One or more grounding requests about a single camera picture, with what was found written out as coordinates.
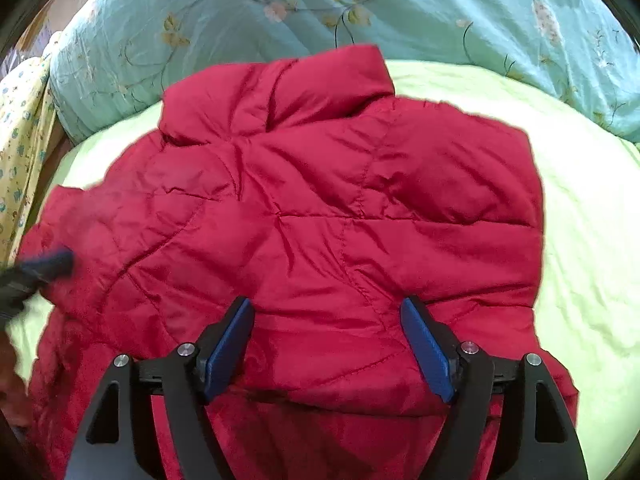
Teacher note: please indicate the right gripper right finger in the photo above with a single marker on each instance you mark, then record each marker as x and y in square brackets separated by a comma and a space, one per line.
[536, 437]

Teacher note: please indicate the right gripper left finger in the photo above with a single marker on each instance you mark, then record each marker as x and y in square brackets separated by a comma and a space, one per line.
[117, 437]

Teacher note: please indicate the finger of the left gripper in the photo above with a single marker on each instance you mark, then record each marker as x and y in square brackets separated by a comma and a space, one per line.
[47, 268]

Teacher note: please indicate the red quilted puffer jacket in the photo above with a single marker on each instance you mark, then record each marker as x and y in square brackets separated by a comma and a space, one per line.
[301, 274]

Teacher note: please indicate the person's left hand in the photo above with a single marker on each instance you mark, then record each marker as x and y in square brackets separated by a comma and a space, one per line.
[15, 403]

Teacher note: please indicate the light green bed sheet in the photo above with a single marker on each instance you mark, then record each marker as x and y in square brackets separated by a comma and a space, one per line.
[590, 239]

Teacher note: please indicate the yellow cartoon print blanket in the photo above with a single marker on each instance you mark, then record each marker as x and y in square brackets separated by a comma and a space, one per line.
[26, 123]

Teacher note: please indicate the teal floral quilt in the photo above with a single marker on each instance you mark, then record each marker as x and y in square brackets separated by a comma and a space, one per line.
[119, 56]

